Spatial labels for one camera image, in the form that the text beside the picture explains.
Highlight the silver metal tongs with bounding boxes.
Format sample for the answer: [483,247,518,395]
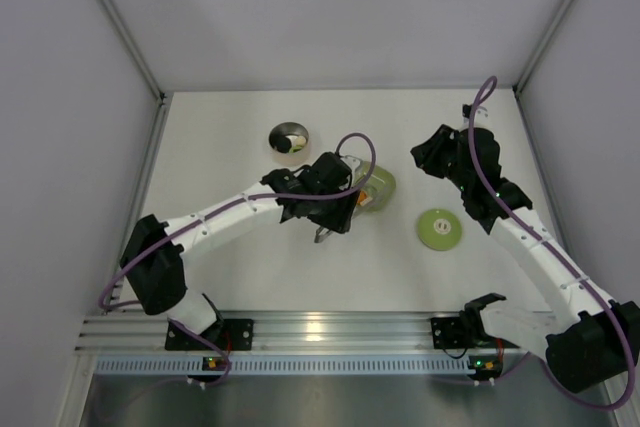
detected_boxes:
[314,155,377,243]

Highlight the black oval food piece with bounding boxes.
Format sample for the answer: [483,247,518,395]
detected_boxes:
[273,136,292,154]

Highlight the orange round food piece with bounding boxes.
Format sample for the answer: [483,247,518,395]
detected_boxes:
[357,190,370,206]

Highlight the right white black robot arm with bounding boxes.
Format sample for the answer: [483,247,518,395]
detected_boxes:
[411,125,639,393]

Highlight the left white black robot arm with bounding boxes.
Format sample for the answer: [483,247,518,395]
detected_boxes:
[120,152,362,334]

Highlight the green square bowl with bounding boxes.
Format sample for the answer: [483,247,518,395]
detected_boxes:
[363,165,396,214]

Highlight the round metal tin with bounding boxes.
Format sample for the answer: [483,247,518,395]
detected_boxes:
[268,121,310,167]

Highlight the green round lid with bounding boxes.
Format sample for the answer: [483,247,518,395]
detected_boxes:
[416,209,463,252]

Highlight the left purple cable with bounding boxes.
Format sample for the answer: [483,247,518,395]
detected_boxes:
[97,132,377,312]

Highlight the purple cable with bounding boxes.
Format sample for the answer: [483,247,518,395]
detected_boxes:
[97,132,377,312]
[467,75,634,411]

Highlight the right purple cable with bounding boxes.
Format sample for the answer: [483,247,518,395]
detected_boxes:
[467,75,634,411]

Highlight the aluminium mounting rail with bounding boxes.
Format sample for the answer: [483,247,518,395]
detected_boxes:
[74,310,621,354]

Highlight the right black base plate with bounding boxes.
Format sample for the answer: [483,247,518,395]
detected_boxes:
[430,315,522,351]

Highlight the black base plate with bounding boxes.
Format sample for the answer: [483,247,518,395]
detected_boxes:
[430,315,522,351]
[164,318,254,352]

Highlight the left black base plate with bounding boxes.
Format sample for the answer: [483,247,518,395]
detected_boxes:
[164,318,254,352]

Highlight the grey slotted cable duct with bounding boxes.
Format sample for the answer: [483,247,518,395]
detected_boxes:
[94,354,498,376]

